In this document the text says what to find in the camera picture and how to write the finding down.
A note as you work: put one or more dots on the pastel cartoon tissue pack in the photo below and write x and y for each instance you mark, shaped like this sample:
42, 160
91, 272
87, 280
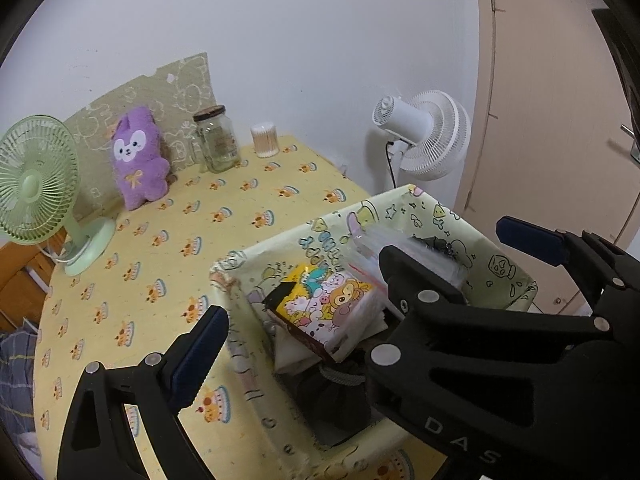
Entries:
330, 310

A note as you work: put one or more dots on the beige door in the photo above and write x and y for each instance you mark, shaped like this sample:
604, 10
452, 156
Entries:
550, 110

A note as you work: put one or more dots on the yellow printed tablecloth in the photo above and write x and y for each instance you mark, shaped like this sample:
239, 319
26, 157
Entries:
175, 220

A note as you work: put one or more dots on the black item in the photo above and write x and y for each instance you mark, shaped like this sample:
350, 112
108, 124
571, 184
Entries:
440, 252

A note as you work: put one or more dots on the grey plaid blanket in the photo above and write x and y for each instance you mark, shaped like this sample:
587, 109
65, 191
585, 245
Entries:
15, 375

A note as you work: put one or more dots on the printed storage box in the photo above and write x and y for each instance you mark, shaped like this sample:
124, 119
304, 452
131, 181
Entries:
480, 260

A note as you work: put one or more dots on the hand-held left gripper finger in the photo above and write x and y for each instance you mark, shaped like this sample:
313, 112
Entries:
200, 355

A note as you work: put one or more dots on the glass jar with lid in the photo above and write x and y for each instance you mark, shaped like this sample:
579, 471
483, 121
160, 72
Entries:
217, 145

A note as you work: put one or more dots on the green printed wall sheet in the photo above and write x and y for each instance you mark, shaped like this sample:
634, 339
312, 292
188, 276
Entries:
185, 90

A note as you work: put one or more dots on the green desk fan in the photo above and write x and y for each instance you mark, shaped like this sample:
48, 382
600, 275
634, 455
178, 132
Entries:
35, 185

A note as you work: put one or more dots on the white standing fan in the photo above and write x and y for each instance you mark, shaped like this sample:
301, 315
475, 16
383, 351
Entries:
435, 135

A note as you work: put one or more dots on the cotton swab container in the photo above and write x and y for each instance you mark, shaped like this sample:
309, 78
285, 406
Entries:
265, 142

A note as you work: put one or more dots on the purple plush bunny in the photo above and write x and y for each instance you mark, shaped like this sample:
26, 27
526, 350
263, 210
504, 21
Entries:
135, 170

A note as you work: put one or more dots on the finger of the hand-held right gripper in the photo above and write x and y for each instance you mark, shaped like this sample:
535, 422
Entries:
530, 240
415, 280

